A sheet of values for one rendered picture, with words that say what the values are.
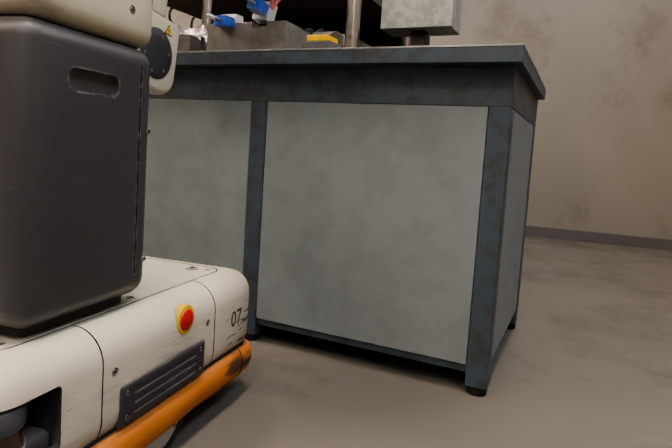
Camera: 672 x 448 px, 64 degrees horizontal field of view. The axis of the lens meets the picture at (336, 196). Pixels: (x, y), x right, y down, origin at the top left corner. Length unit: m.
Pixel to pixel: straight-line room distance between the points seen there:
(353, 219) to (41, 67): 0.85
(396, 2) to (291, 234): 1.23
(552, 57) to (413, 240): 3.29
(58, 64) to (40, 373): 0.38
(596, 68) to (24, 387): 4.19
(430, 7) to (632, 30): 2.49
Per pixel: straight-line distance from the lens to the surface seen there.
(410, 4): 2.34
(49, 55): 0.77
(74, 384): 0.81
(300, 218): 1.43
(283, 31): 1.52
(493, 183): 1.27
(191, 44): 1.66
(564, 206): 4.42
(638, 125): 4.49
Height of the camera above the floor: 0.55
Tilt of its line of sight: 5 degrees down
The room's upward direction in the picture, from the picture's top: 4 degrees clockwise
